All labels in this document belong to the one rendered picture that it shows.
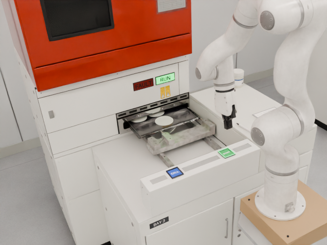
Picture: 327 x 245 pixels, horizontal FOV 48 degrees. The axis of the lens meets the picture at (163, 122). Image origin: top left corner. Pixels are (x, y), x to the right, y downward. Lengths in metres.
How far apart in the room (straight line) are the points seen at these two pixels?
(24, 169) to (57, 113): 1.61
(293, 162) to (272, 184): 0.13
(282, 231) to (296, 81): 0.56
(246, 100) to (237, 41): 0.79
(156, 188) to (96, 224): 0.94
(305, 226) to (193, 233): 0.53
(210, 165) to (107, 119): 0.66
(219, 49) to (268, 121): 0.32
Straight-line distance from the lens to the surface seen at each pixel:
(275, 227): 1.45
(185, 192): 1.57
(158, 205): 1.54
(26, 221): 2.93
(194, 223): 1.73
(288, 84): 1.18
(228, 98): 1.47
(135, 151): 1.92
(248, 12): 1.24
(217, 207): 1.75
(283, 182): 1.39
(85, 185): 2.15
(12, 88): 3.39
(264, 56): 4.54
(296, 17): 1.07
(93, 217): 2.31
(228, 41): 1.34
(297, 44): 1.16
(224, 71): 1.45
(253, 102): 2.05
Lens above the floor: 1.94
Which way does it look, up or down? 31 degrees down
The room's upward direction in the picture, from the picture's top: 4 degrees counter-clockwise
